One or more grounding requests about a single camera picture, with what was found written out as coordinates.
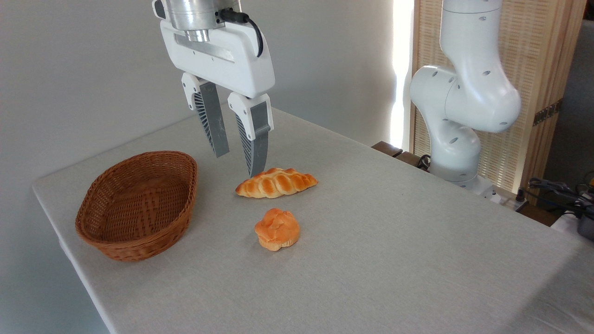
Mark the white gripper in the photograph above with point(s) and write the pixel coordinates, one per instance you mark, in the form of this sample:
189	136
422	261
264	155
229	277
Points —
241	65

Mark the round orange bread bun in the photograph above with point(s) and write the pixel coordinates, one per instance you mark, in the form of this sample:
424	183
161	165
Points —
277	229

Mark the braided golden bread loaf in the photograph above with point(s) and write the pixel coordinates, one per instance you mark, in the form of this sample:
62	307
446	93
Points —
276	184

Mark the brown wicker basket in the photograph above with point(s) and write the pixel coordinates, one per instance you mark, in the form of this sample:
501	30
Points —
139	204

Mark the dark brown wooden furniture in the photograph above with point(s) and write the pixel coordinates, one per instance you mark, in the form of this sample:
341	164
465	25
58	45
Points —
387	149

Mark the grey table cloth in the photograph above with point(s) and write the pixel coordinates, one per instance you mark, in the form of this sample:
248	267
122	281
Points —
371	260

